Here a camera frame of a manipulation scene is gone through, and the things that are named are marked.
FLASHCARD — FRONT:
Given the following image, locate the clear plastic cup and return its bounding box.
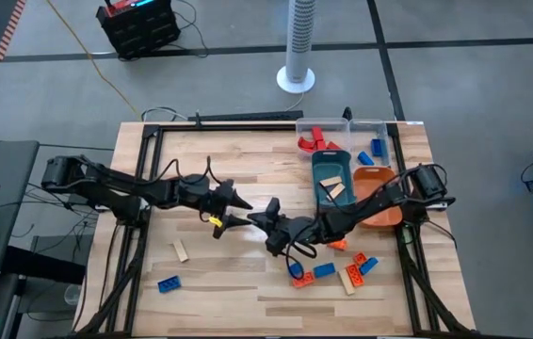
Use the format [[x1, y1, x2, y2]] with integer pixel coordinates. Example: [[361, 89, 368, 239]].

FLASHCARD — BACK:
[[63, 283, 82, 307]]

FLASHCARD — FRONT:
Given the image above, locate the grey coiled cable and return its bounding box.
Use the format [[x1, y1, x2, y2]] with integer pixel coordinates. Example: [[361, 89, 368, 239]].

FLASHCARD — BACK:
[[140, 106, 188, 122]]

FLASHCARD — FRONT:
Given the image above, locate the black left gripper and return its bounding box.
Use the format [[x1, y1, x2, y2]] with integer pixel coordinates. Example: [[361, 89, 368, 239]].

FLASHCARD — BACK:
[[195, 178, 255, 240]]

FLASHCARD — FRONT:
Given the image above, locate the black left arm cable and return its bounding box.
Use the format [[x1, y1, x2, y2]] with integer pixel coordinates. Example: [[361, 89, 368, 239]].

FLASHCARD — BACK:
[[151, 155, 223, 187]]

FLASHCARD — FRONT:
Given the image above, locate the black equipment crate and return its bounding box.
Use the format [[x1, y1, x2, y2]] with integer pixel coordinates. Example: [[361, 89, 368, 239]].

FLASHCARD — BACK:
[[95, 0, 182, 61]]

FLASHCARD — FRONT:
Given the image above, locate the orange plastic bin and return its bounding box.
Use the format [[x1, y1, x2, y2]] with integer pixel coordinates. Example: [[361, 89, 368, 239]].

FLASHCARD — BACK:
[[351, 165, 405, 230]]

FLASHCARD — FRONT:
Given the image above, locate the yellow floor cable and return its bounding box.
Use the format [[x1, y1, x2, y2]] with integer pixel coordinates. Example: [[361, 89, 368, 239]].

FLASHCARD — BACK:
[[44, 0, 141, 117]]

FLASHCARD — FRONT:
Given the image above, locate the dark grey desk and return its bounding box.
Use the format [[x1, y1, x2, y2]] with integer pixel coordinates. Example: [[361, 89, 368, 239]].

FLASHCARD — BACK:
[[0, 139, 40, 283]]

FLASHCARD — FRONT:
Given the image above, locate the red device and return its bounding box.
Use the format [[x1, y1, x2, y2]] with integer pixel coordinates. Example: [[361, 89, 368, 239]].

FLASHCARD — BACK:
[[105, 0, 154, 16]]

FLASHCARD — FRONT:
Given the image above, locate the clear plastic bin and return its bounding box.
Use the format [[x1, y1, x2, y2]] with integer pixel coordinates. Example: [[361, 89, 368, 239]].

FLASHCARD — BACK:
[[348, 118, 392, 169], [295, 117, 351, 155]]

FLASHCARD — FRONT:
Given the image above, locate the teal plastic bin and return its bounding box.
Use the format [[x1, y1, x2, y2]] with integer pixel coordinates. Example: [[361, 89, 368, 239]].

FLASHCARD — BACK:
[[311, 149, 359, 209]]

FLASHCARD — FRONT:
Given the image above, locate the white tower fan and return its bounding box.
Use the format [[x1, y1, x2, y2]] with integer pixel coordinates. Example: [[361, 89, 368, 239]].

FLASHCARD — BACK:
[[276, 0, 316, 95]]

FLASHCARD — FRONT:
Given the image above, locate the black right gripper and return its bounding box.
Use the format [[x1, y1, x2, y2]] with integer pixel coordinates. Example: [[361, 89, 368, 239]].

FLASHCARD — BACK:
[[247, 197, 309, 258]]

